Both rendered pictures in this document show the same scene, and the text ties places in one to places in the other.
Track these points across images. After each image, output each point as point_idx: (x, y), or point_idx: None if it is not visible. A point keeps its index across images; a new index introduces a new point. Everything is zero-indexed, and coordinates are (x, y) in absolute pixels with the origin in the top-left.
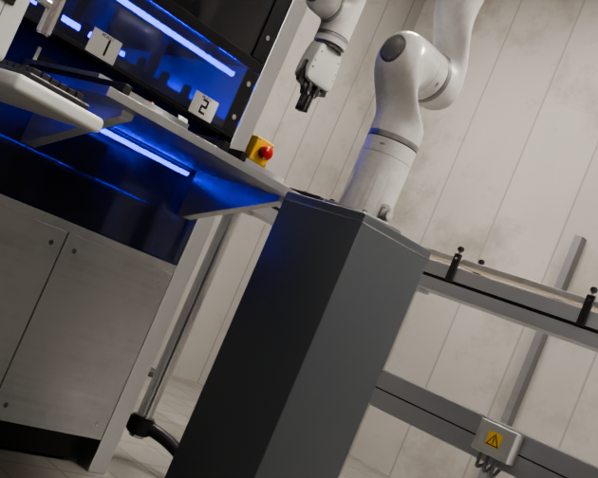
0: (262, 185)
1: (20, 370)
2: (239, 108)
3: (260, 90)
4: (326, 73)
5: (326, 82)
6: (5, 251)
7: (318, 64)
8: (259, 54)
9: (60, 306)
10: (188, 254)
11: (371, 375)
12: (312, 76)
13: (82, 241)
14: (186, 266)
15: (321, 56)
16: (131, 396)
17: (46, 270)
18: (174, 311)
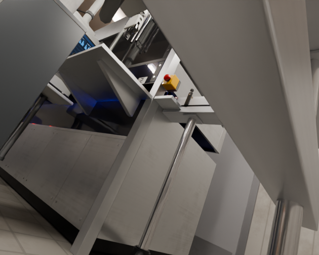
0: (86, 59)
1: (64, 186)
2: (156, 73)
3: (166, 63)
4: (130, 22)
5: (131, 23)
6: (74, 145)
7: (127, 23)
8: (165, 55)
9: (82, 160)
10: (132, 130)
11: None
12: (125, 26)
13: (94, 136)
14: (131, 135)
15: (129, 20)
16: (97, 204)
17: (82, 148)
18: (123, 157)
